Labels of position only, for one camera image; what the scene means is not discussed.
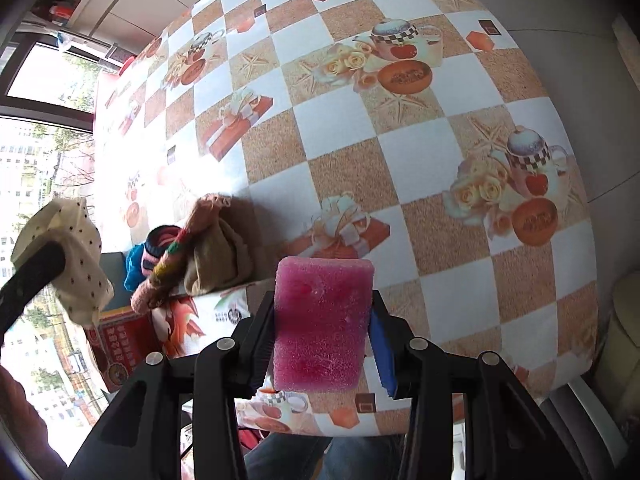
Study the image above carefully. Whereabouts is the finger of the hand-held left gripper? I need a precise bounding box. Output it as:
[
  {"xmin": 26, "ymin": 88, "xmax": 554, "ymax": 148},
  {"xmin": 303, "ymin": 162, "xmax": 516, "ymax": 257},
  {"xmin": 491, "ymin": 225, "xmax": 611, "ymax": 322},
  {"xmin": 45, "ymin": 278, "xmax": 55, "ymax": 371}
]
[{"xmin": 0, "ymin": 242, "xmax": 67, "ymax": 333}]

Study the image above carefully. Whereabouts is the dark pink sponge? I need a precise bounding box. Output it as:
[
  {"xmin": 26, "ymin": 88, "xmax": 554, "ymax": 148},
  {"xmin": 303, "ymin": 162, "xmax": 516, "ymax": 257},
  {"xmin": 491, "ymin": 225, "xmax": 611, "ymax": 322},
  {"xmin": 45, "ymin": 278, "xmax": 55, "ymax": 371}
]
[{"xmin": 272, "ymin": 256, "xmax": 376, "ymax": 392}]

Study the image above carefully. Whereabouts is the person's left forearm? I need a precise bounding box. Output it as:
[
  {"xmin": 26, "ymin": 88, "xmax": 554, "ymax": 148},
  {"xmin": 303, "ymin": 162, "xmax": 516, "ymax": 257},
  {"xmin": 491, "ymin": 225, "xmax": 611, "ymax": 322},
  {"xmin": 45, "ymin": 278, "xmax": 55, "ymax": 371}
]
[{"xmin": 0, "ymin": 366, "xmax": 69, "ymax": 480}]

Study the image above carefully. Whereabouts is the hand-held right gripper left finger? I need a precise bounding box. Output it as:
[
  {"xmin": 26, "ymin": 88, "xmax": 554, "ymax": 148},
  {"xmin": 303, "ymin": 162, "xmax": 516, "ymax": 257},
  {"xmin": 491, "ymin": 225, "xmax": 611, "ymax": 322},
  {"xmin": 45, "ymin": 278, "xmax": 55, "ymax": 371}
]
[{"xmin": 62, "ymin": 292, "xmax": 278, "ymax": 480}]

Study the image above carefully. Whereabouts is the pink striped sock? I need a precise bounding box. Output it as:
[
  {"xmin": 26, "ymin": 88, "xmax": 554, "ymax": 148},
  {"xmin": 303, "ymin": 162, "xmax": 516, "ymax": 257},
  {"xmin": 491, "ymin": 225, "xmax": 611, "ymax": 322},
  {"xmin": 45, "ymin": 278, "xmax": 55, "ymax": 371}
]
[{"xmin": 130, "ymin": 197, "xmax": 232, "ymax": 314}]

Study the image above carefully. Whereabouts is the tan sock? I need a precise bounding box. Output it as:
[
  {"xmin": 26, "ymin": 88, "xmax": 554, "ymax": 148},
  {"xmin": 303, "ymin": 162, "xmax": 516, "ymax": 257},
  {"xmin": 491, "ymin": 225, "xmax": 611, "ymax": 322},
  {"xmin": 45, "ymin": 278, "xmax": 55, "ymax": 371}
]
[{"xmin": 183, "ymin": 194, "xmax": 256, "ymax": 296}]

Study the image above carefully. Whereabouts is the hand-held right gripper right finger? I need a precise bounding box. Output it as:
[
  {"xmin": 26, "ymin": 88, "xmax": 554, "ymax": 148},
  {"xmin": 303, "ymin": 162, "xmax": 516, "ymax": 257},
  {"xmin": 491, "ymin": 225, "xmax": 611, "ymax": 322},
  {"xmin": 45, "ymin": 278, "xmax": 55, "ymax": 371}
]
[{"xmin": 367, "ymin": 290, "xmax": 586, "ymax": 480}]

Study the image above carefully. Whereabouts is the pink sock with black cuff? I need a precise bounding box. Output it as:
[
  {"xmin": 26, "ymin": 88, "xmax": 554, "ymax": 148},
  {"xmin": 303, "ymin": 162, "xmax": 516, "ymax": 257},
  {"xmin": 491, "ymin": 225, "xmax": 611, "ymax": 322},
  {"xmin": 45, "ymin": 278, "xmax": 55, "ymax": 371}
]
[{"xmin": 142, "ymin": 226, "xmax": 184, "ymax": 282}]

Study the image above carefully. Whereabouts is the person's leg in jeans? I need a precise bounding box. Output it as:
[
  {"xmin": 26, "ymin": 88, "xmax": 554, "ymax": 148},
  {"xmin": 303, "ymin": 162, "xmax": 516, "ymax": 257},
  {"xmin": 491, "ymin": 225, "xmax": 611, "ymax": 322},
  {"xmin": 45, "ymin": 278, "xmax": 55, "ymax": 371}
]
[{"xmin": 244, "ymin": 434, "xmax": 402, "ymax": 480}]

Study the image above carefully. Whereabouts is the cream polka dot scrunchie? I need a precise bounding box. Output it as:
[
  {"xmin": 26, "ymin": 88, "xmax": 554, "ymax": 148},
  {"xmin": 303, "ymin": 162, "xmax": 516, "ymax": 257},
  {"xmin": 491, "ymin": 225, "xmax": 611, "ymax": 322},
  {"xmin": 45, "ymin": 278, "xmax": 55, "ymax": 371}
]
[{"xmin": 10, "ymin": 198, "xmax": 115, "ymax": 325}]

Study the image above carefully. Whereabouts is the checkered printed tablecloth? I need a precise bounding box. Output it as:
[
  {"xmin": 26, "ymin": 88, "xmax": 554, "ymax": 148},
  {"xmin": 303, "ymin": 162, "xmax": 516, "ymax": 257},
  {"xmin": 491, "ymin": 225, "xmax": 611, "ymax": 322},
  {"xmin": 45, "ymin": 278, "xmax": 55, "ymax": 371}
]
[{"xmin": 92, "ymin": 0, "xmax": 599, "ymax": 437}]

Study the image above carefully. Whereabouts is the red patterned carton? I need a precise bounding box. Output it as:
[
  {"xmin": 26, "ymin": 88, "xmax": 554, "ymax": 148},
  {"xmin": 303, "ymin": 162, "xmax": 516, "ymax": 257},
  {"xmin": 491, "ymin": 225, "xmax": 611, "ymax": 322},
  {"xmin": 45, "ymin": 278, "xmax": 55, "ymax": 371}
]
[{"xmin": 84, "ymin": 309, "xmax": 172, "ymax": 394}]

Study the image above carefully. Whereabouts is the white orange tissue pack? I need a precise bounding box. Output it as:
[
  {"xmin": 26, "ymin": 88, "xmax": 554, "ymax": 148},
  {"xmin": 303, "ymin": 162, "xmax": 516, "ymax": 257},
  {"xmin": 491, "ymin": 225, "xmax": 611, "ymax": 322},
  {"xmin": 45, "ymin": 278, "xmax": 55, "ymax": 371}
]
[{"xmin": 149, "ymin": 284, "xmax": 252, "ymax": 357}]

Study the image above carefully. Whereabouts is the blue scrunchie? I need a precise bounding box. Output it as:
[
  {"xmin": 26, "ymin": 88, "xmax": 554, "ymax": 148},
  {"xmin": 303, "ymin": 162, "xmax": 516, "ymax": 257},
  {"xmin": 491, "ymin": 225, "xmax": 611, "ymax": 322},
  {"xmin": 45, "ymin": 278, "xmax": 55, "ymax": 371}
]
[{"xmin": 123, "ymin": 244, "xmax": 151, "ymax": 292}]

